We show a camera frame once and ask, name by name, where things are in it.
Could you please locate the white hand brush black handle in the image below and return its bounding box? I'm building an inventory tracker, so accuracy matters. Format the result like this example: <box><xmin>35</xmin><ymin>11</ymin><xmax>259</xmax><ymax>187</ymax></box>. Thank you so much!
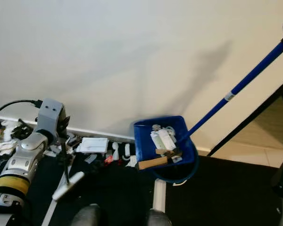
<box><xmin>52</xmin><ymin>139</ymin><xmax>85</xmax><ymax>202</ymax></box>

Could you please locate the blue long-handled dustpan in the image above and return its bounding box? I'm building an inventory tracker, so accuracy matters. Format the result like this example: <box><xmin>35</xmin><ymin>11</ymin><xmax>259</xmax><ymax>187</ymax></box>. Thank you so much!
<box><xmin>133</xmin><ymin>19</ymin><xmax>283</xmax><ymax>171</ymax></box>

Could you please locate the thin white floor strip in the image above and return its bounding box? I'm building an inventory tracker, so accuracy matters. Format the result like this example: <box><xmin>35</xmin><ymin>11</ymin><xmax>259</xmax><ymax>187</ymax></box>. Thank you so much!
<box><xmin>42</xmin><ymin>198</ymin><xmax>63</xmax><ymax>226</ymax></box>

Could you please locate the wide white floor strip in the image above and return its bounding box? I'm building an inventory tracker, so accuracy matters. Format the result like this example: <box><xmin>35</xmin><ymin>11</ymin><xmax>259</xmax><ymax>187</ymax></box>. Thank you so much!
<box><xmin>152</xmin><ymin>179</ymin><xmax>166</xmax><ymax>212</ymax></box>

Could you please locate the flat white box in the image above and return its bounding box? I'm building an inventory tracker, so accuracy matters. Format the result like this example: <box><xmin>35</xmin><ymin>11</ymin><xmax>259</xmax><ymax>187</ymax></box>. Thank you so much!
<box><xmin>80</xmin><ymin>137</ymin><xmax>109</xmax><ymax>153</ymax></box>

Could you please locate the crumpled white paper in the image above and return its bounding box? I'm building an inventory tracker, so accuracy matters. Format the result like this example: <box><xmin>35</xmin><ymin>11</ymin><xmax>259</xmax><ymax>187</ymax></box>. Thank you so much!
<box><xmin>0</xmin><ymin>123</ymin><xmax>19</xmax><ymax>153</ymax></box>

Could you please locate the grey left robot leg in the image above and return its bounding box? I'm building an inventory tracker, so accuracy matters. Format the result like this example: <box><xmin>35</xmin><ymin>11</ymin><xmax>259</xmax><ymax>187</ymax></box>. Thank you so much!
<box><xmin>70</xmin><ymin>203</ymin><xmax>102</xmax><ymax>226</ymax></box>

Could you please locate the grey robot leg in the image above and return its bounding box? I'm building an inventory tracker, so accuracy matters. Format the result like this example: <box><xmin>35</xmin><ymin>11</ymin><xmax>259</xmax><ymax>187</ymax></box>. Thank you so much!
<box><xmin>70</xmin><ymin>203</ymin><xmax>102</xmax><ymax>226</ymax></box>
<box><xmin>144</xmin><ymin>210</ymin><xmax>177</xmax><ymax>226</ymax></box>

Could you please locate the white rectangular pack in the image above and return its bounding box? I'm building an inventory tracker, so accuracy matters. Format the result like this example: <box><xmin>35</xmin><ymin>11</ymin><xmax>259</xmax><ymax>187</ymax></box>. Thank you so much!
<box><xmin>150</xmin><ymin>131</ymin><xmax>165</xmax><ymax>151</ymax></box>
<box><xmin>160</xmin><ymin>126</ymin><xmax>178</xmax><ymax>149</ymax></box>

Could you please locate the brown cardboard piece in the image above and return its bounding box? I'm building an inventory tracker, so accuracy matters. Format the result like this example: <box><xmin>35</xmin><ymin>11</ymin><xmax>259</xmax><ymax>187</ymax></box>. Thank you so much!
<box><xmin>138</xmin><ymin>156</ymin><xmax>169</xmax><ymax>170</ymax></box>

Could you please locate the grey right robot leg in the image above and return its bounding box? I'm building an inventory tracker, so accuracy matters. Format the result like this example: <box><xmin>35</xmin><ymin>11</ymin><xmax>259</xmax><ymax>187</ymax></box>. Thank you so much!
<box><xmin>144</xmin><ymin>210</ymin><xmax>177</xmax><ymax>226</ymax></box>

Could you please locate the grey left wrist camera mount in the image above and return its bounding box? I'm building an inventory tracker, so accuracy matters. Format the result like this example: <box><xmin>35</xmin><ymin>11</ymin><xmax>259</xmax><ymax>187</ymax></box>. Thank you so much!
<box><xmin>35</xmin><ymin>98</ymin><xmax>65</xmax><ymax>137</ymax></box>

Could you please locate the black tangled cable bundle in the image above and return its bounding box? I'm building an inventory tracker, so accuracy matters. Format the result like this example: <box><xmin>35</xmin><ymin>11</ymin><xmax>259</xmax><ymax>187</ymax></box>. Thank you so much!
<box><xmin>14</xmin><ymin>119</ymin><xmax>36</xmax><ymax>139</ymax></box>

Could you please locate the black door frame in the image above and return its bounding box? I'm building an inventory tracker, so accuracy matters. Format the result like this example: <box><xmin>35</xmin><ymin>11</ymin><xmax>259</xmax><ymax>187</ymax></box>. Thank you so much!
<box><xmin>207</xmin><ymin>78</ymin><xmax>283</xmax><ymax>156</ymax></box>

